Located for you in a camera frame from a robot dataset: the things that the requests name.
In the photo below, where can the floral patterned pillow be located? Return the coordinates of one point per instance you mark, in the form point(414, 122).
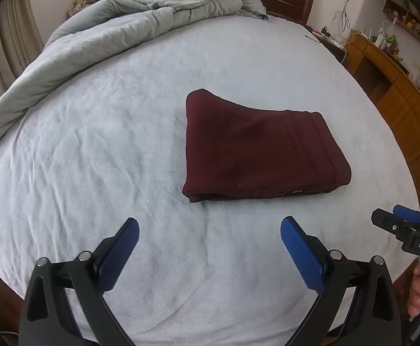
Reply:
point(80, 1)

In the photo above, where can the person's right hand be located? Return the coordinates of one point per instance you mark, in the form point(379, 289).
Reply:
point(417, 288)

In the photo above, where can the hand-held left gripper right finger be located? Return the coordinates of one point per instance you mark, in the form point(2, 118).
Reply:
point(303, 256)

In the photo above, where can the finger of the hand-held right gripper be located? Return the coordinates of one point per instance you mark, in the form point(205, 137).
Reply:
point(384, 221)
point(406, 213)

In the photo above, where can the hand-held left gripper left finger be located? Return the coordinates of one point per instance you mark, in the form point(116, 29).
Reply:
point(120, 256)

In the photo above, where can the white bottle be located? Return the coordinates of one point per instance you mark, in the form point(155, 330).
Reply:
point(376, 39)

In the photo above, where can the grey duvet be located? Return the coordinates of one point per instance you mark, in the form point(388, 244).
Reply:
point(123, 25)

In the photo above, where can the green figurine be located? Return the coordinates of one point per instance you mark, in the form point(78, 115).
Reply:
point(392, 38)

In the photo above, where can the maroon pants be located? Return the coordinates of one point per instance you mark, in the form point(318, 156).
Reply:
point(253, 151)

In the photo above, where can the dark nightstand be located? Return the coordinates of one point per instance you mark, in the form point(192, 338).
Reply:
point(334, 53)

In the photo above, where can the wooden wall shelf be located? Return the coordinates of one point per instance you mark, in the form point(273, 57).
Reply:
point(408, 10)

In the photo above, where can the beige curtain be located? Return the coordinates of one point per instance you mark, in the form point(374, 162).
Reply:
point(15, 36)

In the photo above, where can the wooden desk cabinet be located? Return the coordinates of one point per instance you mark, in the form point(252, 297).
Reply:
point(393, 90)

